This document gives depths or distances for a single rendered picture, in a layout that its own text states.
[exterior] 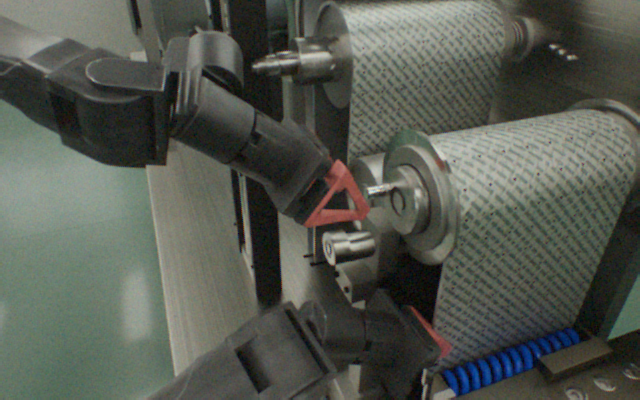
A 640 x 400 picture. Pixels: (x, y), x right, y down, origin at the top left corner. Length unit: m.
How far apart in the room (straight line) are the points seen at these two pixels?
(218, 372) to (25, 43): 0.30
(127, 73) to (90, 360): 1.82
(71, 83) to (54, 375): 1.82
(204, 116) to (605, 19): 0.55
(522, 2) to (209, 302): 0.73
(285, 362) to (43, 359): 1.87
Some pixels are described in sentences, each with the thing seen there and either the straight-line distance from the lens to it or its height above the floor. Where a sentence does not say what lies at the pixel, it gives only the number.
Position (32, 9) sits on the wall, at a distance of 6.00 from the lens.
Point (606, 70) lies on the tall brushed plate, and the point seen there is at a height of 1.33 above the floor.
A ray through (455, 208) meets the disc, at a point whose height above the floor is 1.28.
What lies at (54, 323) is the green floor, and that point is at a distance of 2.35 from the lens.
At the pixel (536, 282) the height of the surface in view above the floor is 1.14.
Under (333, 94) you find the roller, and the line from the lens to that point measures 0.70.
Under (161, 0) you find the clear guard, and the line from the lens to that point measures 1.34.
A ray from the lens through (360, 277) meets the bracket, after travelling 0.56.
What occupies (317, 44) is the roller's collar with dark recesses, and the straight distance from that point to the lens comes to 0.64.
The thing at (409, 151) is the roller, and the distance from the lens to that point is 0.49.
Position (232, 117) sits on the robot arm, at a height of 1.37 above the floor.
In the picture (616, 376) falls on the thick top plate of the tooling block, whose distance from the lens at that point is 0.70.
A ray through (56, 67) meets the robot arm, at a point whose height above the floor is 1.41.
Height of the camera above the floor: 1.51
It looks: 32 degrees down
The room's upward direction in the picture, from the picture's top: straight up
